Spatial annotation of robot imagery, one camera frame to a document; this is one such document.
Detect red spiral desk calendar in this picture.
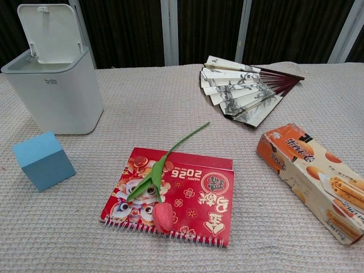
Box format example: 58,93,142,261
99,147,235,249

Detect blue foam cube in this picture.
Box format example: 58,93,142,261
12,131,77,193

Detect orange egg roll box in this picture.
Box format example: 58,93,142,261
256,122,364,246

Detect beige woven tablecloth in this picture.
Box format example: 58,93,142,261
0,61,364,273

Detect ink painted folding fan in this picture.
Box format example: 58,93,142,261
199,55,305,130

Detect red artificial tulip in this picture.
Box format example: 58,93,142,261
126,121,211,231

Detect white metal frame post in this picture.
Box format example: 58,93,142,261
328,0,364,64
160,0,179,66
235,0,251,62

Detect white square container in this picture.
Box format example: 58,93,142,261
0,3,104,135

